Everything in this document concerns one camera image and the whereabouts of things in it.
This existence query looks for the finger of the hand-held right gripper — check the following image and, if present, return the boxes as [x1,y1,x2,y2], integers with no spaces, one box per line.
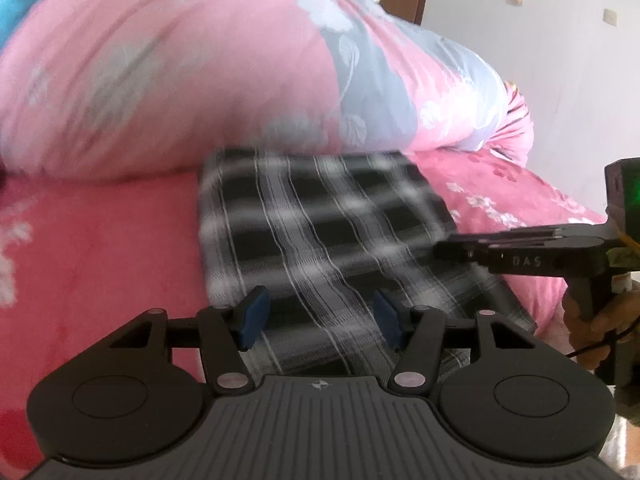
[434,232,501,261]

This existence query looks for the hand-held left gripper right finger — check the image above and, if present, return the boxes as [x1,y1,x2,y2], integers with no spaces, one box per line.
[374,290,533,395]

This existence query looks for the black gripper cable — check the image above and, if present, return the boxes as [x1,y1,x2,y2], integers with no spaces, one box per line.
[567,327,636,361]

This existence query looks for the black white plaid pants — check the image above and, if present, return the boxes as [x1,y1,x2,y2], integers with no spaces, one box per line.
[197,147,538,378]

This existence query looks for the pink fleece flower blanket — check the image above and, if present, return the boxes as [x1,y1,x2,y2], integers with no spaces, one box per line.
[0,147,608,466]

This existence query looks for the person's right hand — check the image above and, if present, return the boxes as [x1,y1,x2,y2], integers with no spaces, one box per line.
[562,290,640,376]

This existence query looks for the pink grey floral quilt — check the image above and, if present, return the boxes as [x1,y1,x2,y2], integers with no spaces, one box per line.
[0,0,508,181]

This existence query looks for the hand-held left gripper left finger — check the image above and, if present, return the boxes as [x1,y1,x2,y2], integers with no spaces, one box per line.
[109,286,271,395]

